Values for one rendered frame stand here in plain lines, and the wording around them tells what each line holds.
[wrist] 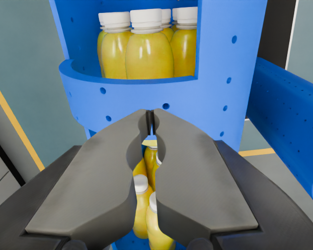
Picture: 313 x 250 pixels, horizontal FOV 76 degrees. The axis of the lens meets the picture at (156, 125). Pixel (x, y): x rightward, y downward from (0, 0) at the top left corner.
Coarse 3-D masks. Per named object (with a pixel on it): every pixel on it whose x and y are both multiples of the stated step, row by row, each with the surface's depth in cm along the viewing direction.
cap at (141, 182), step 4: (136, 176) 46; (140, 176) 46; (144, 176) 46; (136, 180) 45; (140, 180) 45; (144, 180) 45; (136, 184) 44; (140, 184) 44; (144, 184) 44; (136, 188) 44; (140, 188) 44; (144, 188) 45
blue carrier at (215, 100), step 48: (96, 0) 35; (144, 0) 39; (192, 0) 37; (240, 0) 18; (96, 48) 38; (240, 48) 20; (96, 96) 21; (144, 96) 20; (192, 96) 20; (240, 96) 24; (144, 240) 52
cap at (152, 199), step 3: (153, 192) 42; (153, 195) 42; (150, 198) 41; (153, 198) 41; (150, 201) 40; (153, 201) 40; (150, 204) 41; (153, 204) 40; (153, 207) 40; (156, 210) 40
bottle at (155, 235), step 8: (152, 216) 41; (152, 224) 41; (152, 232) 43; (160, 232) 42; (152, 240) 45; (160, 240) 43; (168, 240) 44; (152, 248) 47; (160, 248) 45; (168, 248) 46
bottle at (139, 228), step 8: (136, 192) 45; (144, 192) 45; (152, 192) 47; (144, 200) 45; (144, 208) 46; (136, 216) 47; (144, 216) 47; (136, 224) 49; (144, 224) 48; (136, 232) 51; (144, 232) 50
